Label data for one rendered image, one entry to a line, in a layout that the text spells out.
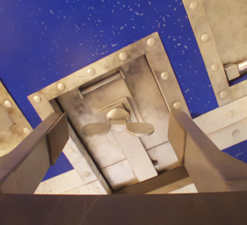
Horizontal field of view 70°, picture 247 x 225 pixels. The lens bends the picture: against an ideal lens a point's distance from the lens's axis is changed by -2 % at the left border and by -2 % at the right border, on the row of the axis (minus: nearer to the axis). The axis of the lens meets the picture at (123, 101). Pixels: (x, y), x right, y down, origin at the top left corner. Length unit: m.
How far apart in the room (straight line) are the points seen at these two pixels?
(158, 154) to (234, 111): 0.09
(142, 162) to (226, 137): 0.09
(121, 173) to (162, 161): 0.05
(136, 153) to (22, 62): 0.14
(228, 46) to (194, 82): 0.05
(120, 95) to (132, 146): 0.05
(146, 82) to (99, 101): 0.05
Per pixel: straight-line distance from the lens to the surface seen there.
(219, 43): 0.19
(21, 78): 0.18
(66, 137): 0.17
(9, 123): 0.21
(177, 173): 0.22
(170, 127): 0.16
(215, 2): 0.19
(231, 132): 0.20
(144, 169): 0.21
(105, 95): 0.18
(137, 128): 0.15
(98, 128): 0.15
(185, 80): 0.17
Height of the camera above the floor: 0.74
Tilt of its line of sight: 7 degrees up
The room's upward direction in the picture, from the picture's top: 115 degrees counter-clockwise
